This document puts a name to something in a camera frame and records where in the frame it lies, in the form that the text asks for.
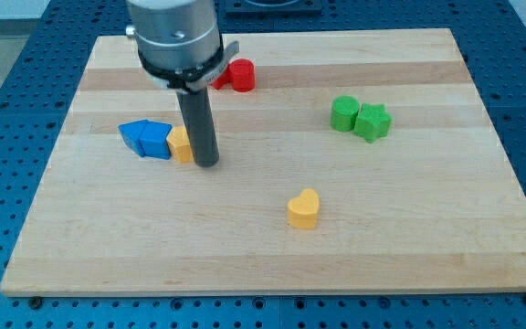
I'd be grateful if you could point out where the blue triangular block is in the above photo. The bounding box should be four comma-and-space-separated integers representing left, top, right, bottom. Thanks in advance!
118, 120, 149, 157

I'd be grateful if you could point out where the red cylinder block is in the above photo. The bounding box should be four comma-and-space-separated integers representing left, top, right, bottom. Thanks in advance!
228, 58, 256, 92

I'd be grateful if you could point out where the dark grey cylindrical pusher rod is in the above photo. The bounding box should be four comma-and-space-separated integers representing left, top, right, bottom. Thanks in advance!
176, 89, 219, 168

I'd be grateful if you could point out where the light wooden board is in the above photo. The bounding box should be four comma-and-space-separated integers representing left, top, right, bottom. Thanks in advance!
0, 28, 526, 297

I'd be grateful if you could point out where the green cylinder block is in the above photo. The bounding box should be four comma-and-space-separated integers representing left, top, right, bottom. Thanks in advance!
330, 95, 361, 132

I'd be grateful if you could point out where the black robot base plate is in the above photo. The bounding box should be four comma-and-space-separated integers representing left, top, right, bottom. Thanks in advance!
219, 0, 323, 16

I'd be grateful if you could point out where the yellow heart block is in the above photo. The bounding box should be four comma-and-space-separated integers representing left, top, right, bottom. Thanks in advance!
287, 188, 320, 229

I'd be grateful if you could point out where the green star block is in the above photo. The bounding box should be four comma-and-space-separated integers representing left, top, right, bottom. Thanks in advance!
353, 103, 392, 143

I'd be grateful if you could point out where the black cable tie clamp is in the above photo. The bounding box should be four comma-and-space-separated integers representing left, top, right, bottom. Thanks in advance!
138, 40, 240, 93

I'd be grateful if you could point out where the yellow hexagon block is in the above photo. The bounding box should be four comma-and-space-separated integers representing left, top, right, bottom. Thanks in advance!
166, 126, 194, 163

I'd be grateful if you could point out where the red block behind arm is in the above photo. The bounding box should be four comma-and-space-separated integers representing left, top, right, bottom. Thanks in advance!
211, 68, 231, 90

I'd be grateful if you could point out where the blue pentagon block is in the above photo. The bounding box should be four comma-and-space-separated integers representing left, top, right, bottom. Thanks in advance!
140, 122, 172, 160

